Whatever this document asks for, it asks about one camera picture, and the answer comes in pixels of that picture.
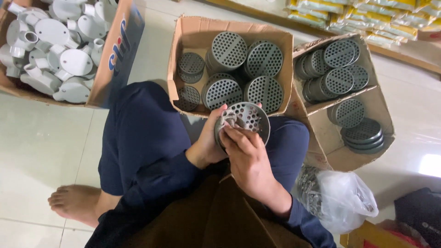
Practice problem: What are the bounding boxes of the person's left hand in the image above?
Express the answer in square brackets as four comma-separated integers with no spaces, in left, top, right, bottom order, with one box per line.
[186,102,263,169]

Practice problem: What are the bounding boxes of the person's right hand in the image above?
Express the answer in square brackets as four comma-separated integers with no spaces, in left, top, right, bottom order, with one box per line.
[219,122,280,204]

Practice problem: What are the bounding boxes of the grey cleaning rag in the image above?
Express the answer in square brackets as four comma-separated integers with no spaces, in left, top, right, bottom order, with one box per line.
[220,110,260,133]

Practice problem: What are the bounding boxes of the grey perforated round strainer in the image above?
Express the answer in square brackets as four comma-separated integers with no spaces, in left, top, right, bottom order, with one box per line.
[214,101,271,153]

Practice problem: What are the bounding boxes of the heap of small metal pieces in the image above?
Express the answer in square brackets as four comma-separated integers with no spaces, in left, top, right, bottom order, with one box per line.
[297,165,324,218]

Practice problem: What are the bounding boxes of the person's navy trousers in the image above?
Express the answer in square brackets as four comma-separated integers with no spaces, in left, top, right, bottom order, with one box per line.
[98,81,311,200]

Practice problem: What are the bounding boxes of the person's brown garment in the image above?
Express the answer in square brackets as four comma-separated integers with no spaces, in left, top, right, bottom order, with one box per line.
[126,172,312,248]

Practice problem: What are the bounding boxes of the divided brown cardboard box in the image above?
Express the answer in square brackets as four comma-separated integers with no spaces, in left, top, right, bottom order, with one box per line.
[284,33,396,173]

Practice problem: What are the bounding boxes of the pile of grey perforated strainers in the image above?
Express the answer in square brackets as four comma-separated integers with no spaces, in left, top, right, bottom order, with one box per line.
[294,38,386,155]
[175,31,285,114]

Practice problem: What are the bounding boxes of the white plastic bag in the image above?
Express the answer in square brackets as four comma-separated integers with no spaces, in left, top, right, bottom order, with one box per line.
[296,165,379,235]

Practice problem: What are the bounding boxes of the open brown cardboard box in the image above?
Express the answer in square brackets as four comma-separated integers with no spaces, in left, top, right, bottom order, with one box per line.
[167,14,294,118]

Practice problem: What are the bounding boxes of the blue printed cardboard box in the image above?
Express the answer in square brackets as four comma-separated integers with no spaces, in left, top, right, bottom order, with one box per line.
[0,0,145,109]

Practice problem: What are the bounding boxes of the yellow carton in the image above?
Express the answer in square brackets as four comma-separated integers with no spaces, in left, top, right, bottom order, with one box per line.
[339,220,414,248]

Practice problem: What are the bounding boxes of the person's bare foot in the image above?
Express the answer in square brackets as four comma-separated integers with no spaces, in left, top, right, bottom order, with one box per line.
[48,185,122,229]

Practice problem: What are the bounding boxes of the red plastic packet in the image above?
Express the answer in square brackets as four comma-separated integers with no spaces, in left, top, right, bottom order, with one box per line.
[376,219,432,248]

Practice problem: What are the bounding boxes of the black bag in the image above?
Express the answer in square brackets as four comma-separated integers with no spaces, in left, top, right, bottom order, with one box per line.
[394,187,441,248]

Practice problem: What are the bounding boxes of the heap of white pipe fittings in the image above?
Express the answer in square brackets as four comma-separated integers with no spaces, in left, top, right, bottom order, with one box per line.
[0,0,118,104]

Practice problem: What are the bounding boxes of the stack of yellow packets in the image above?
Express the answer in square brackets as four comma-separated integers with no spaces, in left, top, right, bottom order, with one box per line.
[286,0,441,47]

